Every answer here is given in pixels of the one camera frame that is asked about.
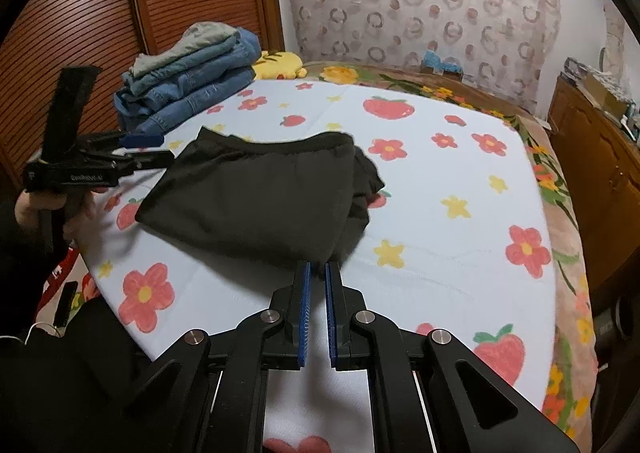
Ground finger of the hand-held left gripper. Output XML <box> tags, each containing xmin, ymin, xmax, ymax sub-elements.
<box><xmin>80</xmin><ymin>131</ymin><xmax>166</xmax><ymax>150</ymax></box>
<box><xmin>87</xmin><ymin>149</ymin><xmax>176</xmax><ymax>174</ymax></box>

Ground thin white cable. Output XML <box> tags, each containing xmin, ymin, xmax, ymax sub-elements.
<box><xmin>0</xmin><ymin>320</ymin><xmax>67</xmax><ymax>347</ymax></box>

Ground pink floral blanket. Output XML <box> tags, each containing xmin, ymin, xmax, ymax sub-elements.
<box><xmin>300</xmin><ymin>60</ymin><xmax>602</xmax><ymax>445</ymax></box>

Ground folded grey garment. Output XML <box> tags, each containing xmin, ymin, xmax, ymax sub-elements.
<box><xmin>131</xmin><ymin>22</ymin><xmax>242</xmax><ymax>76</ymax></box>

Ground person's dark clothing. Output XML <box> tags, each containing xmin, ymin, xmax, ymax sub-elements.
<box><xmin>0</xmin><ymin>298</ymin><xmax>271</xmax><ymax>453</ymax></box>

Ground white flower print sheet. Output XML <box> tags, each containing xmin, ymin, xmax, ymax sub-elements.
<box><xmin>80</xmin><ymin>78</ymin><xmax>557</xmax><ymax>453</ymax></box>

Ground yellow plush toy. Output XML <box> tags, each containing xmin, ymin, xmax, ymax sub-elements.
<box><xmin>251</xmin><ymin>49</ymin><xmax>308</xmax><ymax>80</ymax></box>

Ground flat black rectangular object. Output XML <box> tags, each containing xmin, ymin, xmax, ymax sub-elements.
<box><xmin>54</xmin><ymin>281</ymin><xmax>79</xmax><ymax>329</ymax></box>

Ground person's left hand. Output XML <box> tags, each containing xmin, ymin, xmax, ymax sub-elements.
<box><xmin>15</xmin><ymin>185</ymin><xmax>109</xmax><ymax>246</ymax></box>

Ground circle pattern curtain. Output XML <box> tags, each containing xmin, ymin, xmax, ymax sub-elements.
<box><xmin>281</xmin><ymin>0</ymin><xmax>562</xmax><ymax>106</ymax></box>

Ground folded blue jeans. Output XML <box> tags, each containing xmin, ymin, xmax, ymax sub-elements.
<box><xmin>114</xmin><ymin>68</ymin><xmax>257</xmax><ymax>134</ymax></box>
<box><xmin>123</xmin><ymin>28</ymin><xmax>262</xmax><ymax>94</ymax></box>

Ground cardboard box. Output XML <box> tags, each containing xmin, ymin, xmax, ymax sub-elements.
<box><xmin>582</xmin><ymin>70</ymin><xmax>632</xmax><ymax>116</ymax></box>

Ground small blue toy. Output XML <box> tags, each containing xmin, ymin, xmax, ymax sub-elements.
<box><xmin>420</xmin><ymin>50</ymin><xmax>467</xmax><ymax>80</ymax></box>

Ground red printed cloth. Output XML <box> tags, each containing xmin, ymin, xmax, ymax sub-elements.
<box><xmin>32</xmin><ymin>248</ymin><xmax>104</xmax><ymax>330</ymax></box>

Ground wooden slatted wardrobe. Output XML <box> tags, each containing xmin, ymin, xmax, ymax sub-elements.
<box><xmin>0</xmin><ymin>0</ymin><xmax>287</xmax><ymax>186</ymax></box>

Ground dark round object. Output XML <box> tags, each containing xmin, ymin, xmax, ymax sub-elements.
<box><xmin>592</xmin><ymin>293</ymin><xmax>640</xmax><ymax>375</ymax></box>

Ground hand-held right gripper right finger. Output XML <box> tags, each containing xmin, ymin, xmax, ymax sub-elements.
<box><xmin>324</xmin><ymin>260</ymin><xmax>582</xmax><ymax>453</ymax></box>

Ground wooden cabinet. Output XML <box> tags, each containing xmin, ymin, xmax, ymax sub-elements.
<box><xmin>547</xmin><ymin>75</ymin><xmax>640</xmax><ymax>295</ymax></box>

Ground black pants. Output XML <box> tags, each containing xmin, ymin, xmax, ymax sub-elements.
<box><xmin>135</xmin><ymin>126</ymin><xmax>386</xmax><ymax>269</ymax></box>

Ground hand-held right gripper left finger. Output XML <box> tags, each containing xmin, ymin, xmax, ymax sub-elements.
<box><xmin>125</xmin><ymin>260</ymin><xmax>313</xmax><ymax>453</ymax></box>

